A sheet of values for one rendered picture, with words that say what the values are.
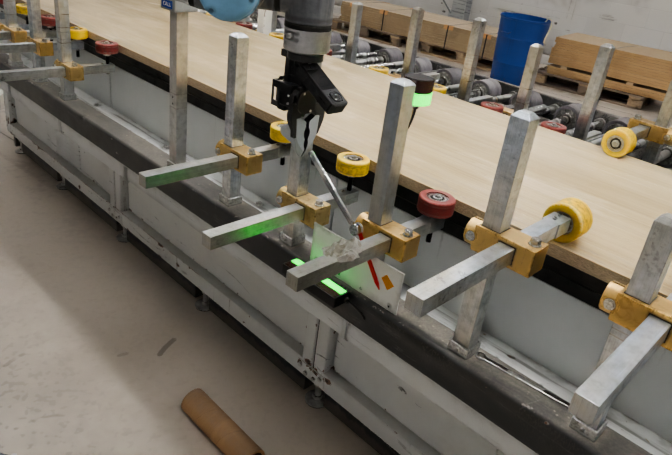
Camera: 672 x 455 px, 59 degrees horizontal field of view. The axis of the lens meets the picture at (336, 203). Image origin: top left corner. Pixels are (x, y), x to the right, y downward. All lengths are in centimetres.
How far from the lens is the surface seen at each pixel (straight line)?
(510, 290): 135
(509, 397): 115
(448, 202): 129
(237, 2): 101
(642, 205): 157
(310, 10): 114
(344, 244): 111
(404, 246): 118
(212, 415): 188
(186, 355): 220
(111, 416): 202
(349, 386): 187
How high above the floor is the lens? 142
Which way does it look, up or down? 25 degrees down
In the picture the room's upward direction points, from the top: 8 degrees clockwise
